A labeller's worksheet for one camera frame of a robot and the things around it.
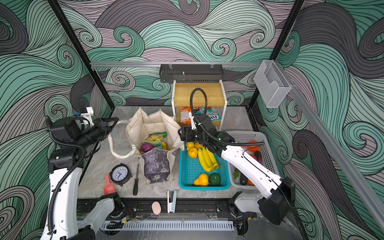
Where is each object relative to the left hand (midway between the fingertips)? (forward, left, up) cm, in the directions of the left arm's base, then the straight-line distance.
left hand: (119, 118), depth 64 cm
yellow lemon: (+6, -31, -32) cm, 46 cm away
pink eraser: (-28, -15, -36) cm, 48 cm away
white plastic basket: (-13, -60, -36) cm, 71 cm away
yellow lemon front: (+1, -34, -33) cm, 47 cm away
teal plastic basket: (-7, -32, -38) cm, 50 cm away
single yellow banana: (+4, -16, -33) cm, 37 cm away
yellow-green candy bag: (+8, -10, -29) cm, 32 cm away
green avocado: (-15, -45, -31) cm, 57 cm away
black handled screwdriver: (-17, -2, -37) cm, 41 cm away
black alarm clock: (-12, +8, -36) cm, 39 cm away
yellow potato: (+6, -37, -33) cm, 50 cm away
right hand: (+1, -28, -11) cm, 30 cm away
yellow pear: (-16, -38, -32) cm, 52 cm away
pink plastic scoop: (-19, +12, -37) cm, 44 cm away
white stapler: (-25, -23, -35) cm, 49 cm away
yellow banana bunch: (-3, -42, -34) cm, 54 cm away
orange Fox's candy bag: (+18, -28, -20) cm, 39 cm away
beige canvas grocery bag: (-12, -16, -21) cm, 29 cm away
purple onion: (+2, -5, -29) cm, 29 cm away
